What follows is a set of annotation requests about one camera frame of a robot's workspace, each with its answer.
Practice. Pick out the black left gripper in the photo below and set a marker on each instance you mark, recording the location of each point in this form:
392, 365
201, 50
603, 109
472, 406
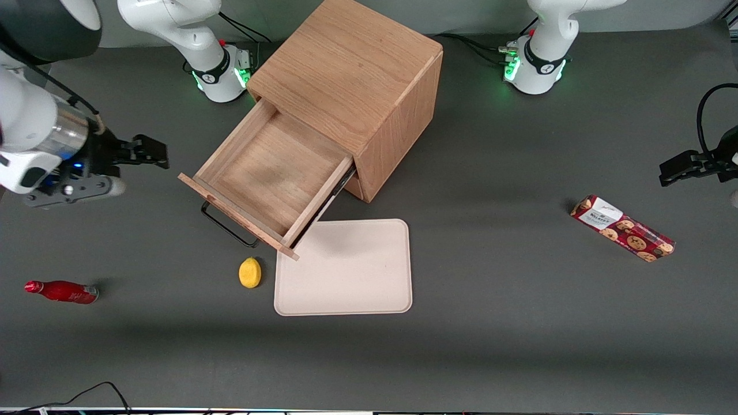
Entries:
727, 151

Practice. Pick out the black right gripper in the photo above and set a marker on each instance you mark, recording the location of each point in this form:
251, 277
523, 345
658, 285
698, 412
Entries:
104, 154

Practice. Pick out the wooden drawer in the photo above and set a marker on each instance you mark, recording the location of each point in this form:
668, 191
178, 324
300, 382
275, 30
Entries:
271, 173

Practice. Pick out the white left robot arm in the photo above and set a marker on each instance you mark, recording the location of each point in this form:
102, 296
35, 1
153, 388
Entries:
539, 63

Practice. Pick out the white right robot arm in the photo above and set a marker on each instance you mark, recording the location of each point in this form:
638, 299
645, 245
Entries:
202, 52

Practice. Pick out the wooden drawer cabinet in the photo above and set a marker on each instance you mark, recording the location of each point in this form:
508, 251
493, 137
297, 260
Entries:
346, 63

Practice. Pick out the red cookie box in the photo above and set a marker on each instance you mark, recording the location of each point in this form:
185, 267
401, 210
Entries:
622, 227

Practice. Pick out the red bottle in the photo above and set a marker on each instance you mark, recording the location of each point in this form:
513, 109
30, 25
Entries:
63, 291

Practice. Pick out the yellow lemon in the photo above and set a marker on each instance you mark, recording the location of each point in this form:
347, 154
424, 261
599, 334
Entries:
249, 273

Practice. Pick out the beige plastic tray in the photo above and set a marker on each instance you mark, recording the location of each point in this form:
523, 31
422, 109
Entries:
346, 271

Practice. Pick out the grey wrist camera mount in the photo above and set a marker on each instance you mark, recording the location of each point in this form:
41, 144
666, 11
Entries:
69, 193

